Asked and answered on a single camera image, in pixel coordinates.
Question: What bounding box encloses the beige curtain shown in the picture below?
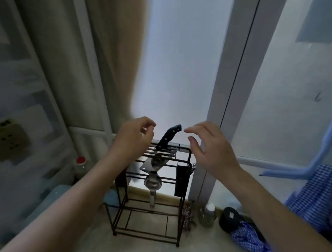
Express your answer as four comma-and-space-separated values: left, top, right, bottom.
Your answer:
16, 0, 153, 133

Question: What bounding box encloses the black wire kitchen rack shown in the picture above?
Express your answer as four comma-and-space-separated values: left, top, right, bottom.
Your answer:
104, 142, 196, 247

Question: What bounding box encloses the bottle with red cap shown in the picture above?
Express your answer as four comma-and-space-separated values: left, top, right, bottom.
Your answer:
74, 156, 90, 183

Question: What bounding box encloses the metal ladle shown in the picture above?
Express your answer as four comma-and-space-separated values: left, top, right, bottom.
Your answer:
144, 156, 164, 210

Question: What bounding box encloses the person's right forearm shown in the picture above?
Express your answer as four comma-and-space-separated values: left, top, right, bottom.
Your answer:
219, 167, 332, 252

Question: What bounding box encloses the black round umbrella handle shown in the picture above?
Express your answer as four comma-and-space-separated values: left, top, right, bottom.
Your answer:
219, 207, 243, 233

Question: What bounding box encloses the person's right hand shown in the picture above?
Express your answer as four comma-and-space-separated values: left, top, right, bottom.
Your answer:
184, 121, 245, 180

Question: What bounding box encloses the black handled kitchen knife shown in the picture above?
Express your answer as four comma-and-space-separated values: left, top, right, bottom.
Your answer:
139, 125, 182, 172

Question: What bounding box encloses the wall socket panel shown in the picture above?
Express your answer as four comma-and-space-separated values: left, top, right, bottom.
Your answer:
0, 118, 28, 162

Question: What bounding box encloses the clear bottle with white cap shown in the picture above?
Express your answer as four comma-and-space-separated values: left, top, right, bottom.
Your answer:
199, 202, 217, 228

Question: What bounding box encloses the person's left forearm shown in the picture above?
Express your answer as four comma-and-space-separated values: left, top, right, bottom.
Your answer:
0, 152, 136, 252

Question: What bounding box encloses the person's left hand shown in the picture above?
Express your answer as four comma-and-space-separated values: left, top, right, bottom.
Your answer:
110, 117, 157, 167

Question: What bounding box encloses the black utensil holder box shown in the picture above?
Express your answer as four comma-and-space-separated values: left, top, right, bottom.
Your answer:
174, 165, 193, 198

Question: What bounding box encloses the patterned cloth bundle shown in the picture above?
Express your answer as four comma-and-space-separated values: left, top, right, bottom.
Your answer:
181, 204, 194, 232

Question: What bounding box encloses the blue checked garment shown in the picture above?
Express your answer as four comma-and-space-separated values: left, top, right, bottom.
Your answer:
283, 164, 332, 235

